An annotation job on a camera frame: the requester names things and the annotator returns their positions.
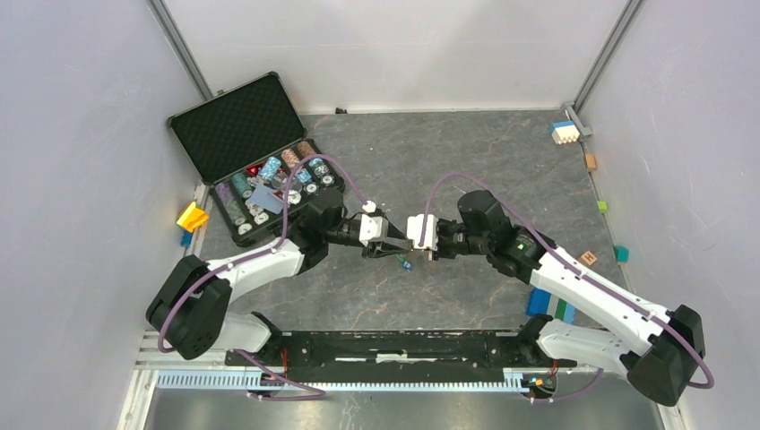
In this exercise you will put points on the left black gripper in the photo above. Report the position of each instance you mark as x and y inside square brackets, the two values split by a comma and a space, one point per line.
[379, 249]

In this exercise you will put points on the black poker chip case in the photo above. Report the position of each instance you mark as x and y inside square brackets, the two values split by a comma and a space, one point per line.
[243, 144]

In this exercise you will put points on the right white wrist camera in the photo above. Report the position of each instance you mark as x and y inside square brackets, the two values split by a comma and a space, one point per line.
[421, 231]

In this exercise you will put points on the blue green brick stack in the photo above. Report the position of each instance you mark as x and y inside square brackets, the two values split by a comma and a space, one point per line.
[542, 302]

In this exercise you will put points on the teal small block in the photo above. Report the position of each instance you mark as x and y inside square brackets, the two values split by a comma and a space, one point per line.
[621, 253]

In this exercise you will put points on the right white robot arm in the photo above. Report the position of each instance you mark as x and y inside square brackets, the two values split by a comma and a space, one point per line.
[660, 351]

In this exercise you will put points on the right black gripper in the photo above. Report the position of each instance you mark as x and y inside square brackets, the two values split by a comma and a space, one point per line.
[440, 253]

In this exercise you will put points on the blue white toy brick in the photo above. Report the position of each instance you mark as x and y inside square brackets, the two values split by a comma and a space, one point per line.
[564, 132]

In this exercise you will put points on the small blue block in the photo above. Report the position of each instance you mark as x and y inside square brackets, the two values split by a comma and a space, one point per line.
[186, 239]

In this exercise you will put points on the yellow orange toy block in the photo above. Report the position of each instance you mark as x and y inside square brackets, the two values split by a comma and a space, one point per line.
[192, 217]

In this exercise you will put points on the small orange patterned block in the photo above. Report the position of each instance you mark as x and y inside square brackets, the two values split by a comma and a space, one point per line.
[588, 258]

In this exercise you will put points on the grey slotted cable duct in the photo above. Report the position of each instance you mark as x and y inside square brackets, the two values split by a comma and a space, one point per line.
[253, 380]

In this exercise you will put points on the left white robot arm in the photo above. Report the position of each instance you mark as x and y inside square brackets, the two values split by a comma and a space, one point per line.
[191, 310]

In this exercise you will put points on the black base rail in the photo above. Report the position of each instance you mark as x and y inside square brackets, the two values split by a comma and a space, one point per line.
[468, 356]

